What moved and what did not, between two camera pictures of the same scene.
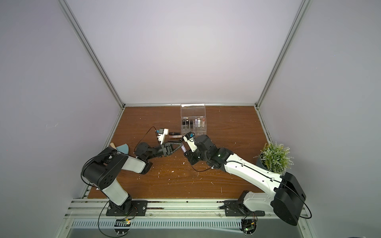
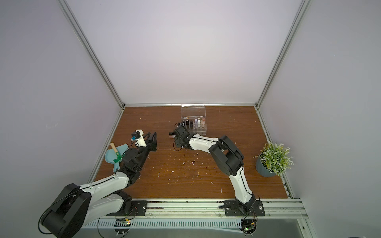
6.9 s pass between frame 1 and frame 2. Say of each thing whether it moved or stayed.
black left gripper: moved
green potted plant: stayed
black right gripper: moved
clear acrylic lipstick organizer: stayed
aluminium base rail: stayed
